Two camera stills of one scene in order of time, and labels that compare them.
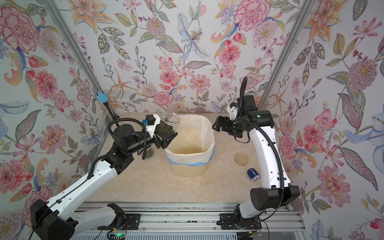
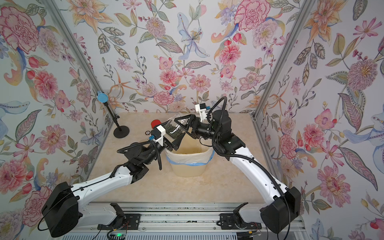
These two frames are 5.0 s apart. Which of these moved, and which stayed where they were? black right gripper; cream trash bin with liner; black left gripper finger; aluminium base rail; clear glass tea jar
Moved: black right gripper; black left gripper finger; clear glass tea jar
Stayed: cream trash bin with liner; aluminium base rail
